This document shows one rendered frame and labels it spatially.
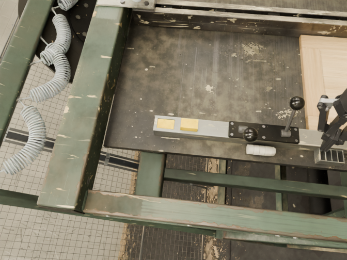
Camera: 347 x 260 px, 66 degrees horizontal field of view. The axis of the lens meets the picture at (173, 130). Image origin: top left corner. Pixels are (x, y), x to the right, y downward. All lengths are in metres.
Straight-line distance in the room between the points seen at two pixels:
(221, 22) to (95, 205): 0.72
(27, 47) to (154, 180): 0.86
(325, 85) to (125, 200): 0.71
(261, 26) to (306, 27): 0.15
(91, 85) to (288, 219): 0.65
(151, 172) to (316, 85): 0.60
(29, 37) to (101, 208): 0.91
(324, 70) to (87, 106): 0.76
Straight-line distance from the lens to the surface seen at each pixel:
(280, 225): 0.77
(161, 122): 0.80
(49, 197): 0.75
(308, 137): 0.87
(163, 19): 1.03
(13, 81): 1.30
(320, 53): 1.07
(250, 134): 0.68
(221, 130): 0.80
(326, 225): 0.81
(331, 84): 1.02
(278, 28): 1.06
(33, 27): 1.45
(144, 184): 0.83
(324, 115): 0.58
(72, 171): 0.74
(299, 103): 0.76
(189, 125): 0.78
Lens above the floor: 2.00
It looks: 26 degrees down
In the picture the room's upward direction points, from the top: 72 degrees counter-clockwise
